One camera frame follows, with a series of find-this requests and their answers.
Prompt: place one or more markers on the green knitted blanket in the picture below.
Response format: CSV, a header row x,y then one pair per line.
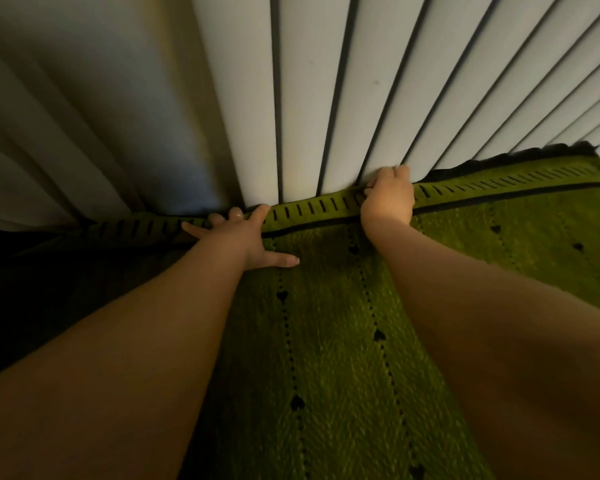
x,y
330,369

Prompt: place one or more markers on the person's right forearm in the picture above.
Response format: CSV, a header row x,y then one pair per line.
x,y
485,339

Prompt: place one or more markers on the person's left thumb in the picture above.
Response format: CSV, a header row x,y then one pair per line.
x,y
280,260

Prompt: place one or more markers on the person's right hand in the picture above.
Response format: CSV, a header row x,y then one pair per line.
x,y
390,202

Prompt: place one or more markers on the person's left little finger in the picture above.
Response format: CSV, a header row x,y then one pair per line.
x,y
194,228

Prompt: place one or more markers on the person's left hand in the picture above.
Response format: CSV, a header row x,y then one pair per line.
x,y
240,242

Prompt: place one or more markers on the person's left middle finger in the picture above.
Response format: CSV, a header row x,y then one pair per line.
x,y
236,213

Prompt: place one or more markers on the white vertical blind slats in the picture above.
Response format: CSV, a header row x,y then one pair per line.
x,y
370,84

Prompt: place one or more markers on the person's right thumb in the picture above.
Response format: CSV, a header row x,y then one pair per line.
x,y
370,187

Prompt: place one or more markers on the person's left forearm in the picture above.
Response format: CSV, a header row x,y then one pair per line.
x,y
120,364

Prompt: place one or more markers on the white curtain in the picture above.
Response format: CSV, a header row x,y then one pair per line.
x,y
95,109

